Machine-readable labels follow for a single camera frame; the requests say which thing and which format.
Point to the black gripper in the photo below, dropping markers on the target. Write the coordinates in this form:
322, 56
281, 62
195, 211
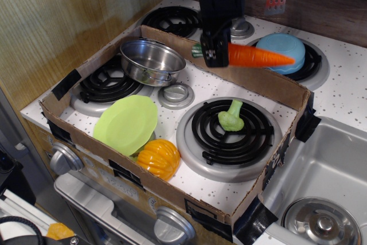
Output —
217, 15

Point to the orange toy carrot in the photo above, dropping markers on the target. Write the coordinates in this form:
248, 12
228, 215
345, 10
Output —
245, 56

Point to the light green plastic plate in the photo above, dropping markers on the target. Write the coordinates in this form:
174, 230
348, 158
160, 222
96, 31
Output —
128, 124

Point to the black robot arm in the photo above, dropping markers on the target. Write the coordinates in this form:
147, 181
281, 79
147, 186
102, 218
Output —
217, 17

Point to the back grey stove knob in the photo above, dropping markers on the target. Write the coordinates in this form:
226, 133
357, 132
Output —
241, 28

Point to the grey stove knob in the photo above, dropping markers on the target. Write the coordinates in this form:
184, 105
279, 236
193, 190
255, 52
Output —
176, 96
241, 28

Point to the centre grey stove knob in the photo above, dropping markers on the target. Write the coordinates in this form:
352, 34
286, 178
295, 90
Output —
176, 96

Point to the small steel pot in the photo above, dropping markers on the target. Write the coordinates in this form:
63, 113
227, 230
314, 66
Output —
150, 62

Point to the light blue plastic bowl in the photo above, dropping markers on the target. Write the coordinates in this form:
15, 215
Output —
287, 45

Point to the green toy broccoli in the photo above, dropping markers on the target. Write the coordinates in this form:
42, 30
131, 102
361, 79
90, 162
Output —
230, 120

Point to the back right black burner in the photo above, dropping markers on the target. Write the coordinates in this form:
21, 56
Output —
315, 70

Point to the front right black burner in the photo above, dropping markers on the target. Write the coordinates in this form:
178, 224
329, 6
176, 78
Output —
227, 156

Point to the front left black burner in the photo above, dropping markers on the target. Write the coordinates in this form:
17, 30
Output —
102, 88

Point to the orange toy pumpkin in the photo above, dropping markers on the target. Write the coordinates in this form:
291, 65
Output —
160, 157

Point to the steel sink basin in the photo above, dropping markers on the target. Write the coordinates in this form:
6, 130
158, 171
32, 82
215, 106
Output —
331, 165

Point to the right oven dial knob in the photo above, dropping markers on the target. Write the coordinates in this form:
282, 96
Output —
171, 228

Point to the oven dial knob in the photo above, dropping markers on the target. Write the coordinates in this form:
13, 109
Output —
64, 160
171, 228

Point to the left oven dial knob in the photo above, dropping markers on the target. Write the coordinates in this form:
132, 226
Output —
64, 160

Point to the silver oven door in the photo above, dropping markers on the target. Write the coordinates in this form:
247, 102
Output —
112, 219

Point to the steel pot lid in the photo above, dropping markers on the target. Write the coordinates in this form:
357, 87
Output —
321, 221

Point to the orange object lower left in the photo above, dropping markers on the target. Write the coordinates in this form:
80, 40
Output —
58, 231

